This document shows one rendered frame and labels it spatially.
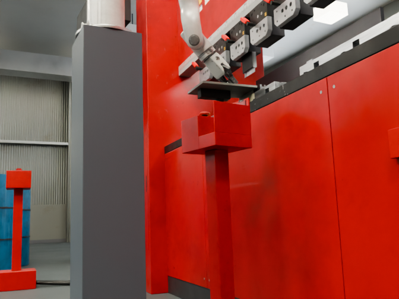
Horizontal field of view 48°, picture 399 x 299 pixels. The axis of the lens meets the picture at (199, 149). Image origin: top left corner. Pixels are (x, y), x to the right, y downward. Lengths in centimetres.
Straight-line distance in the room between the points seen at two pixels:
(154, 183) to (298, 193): 140
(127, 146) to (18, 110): 1032
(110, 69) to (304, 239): 80
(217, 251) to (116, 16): 83
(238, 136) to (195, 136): 15
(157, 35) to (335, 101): 182
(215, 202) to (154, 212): 122
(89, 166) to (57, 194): 1013
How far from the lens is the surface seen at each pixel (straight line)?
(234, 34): 223
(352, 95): 130
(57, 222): 1138
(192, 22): 197
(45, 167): 1143
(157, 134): 278
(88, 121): 131
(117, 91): 136
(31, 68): 1041
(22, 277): 333
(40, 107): 1168
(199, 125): 155
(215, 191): 153
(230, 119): 152
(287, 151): 155
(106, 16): 147
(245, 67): 215
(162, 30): 300
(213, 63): 203
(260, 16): 202
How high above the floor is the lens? 42
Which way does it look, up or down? 9 degrees up
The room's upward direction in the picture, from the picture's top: 2 degrees counter-clockwise
